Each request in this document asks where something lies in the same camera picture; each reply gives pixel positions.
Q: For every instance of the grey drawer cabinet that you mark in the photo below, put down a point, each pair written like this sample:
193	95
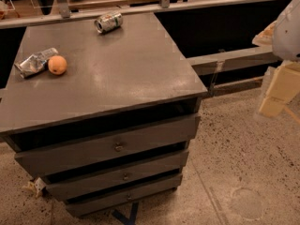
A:
128	79

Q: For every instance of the crumpled silver snack bag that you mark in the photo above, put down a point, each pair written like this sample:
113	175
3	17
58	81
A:
35	63

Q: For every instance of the bottom grey drawer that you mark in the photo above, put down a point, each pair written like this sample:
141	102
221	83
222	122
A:
126	195

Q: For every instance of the silver green soda can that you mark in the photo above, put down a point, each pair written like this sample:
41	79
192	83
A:
108	22

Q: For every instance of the top grey drawer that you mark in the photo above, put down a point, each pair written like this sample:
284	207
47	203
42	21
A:
62	158

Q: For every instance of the middle grey drawer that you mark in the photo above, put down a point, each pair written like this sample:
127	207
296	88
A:
153	166

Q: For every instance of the grey drawer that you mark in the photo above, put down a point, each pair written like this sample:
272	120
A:
62	158
153	166
126	195

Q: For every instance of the orange fruit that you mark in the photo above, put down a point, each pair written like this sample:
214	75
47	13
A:
57	65

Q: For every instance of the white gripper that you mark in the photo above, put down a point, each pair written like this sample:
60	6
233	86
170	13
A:
288	35

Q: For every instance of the paper scrap on floor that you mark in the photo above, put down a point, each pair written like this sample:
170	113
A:
37	186

